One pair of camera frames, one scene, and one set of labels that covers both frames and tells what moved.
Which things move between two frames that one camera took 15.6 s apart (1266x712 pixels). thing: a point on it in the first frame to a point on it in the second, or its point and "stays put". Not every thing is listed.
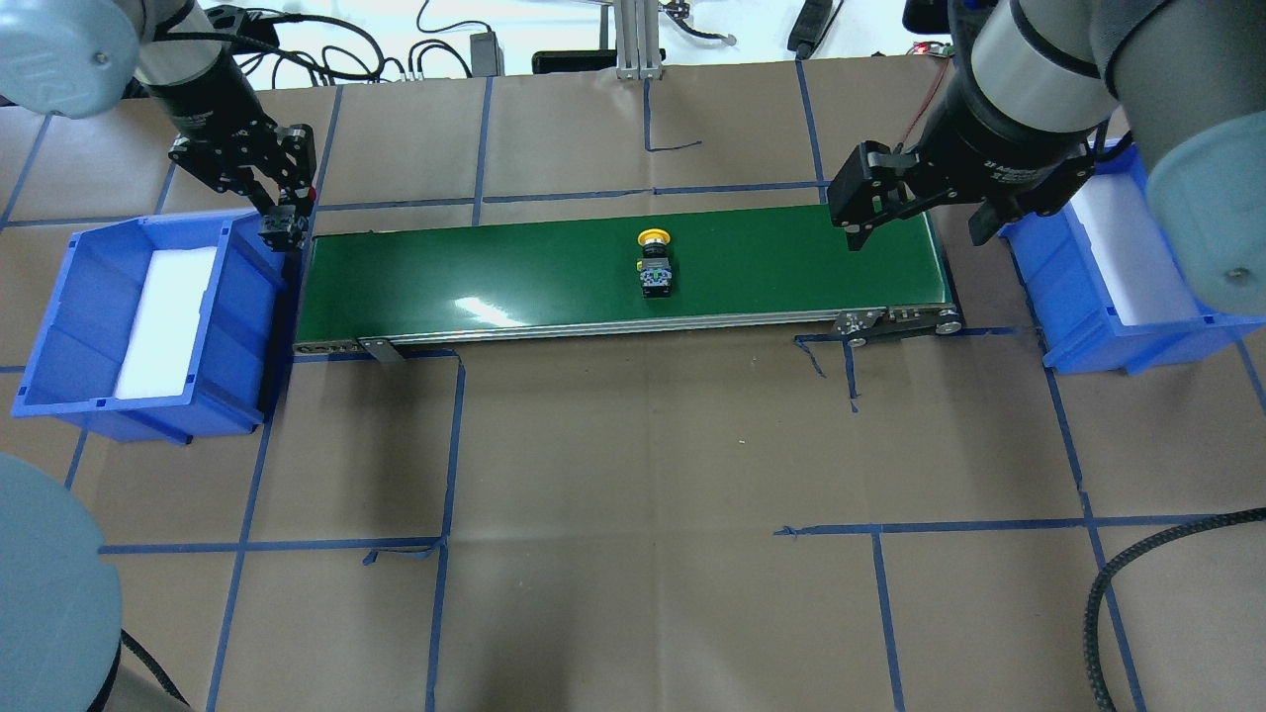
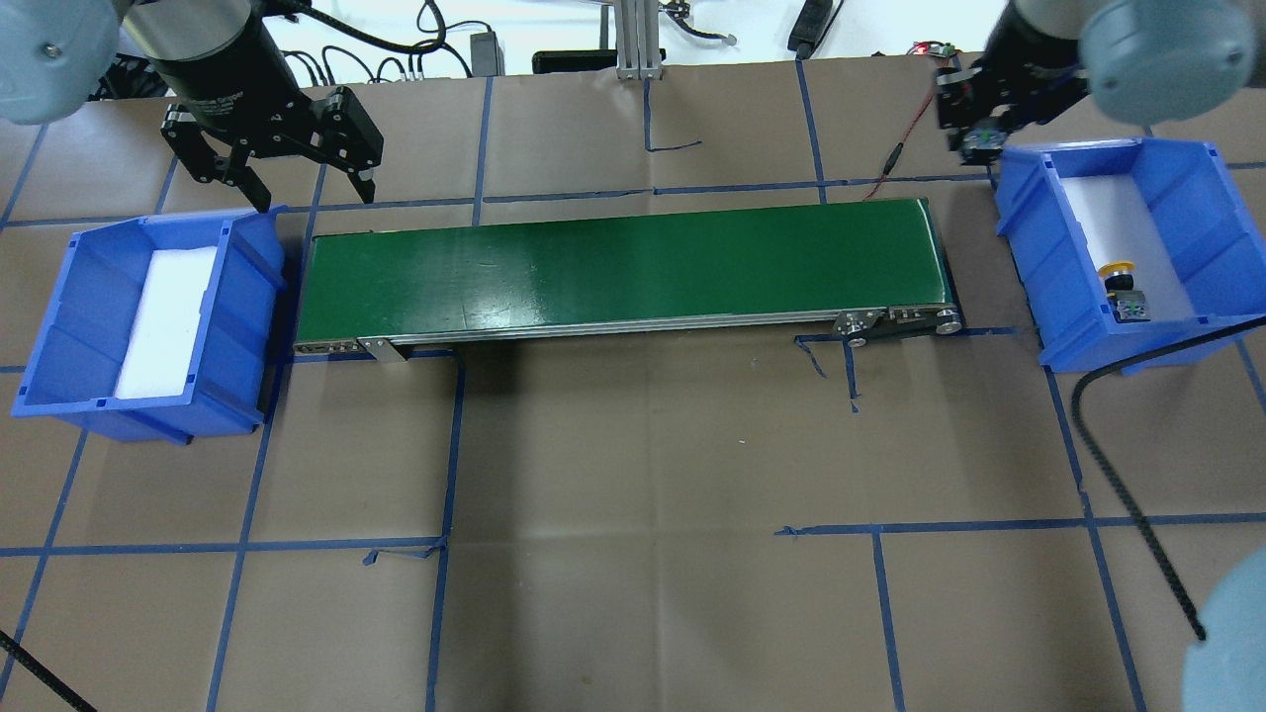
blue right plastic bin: x=1070 y=306 stays put
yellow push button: x=655 y=273 to x=1128 y=304
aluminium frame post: x=637 y=40 stays put
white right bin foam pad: x=1140 y=277 stays put
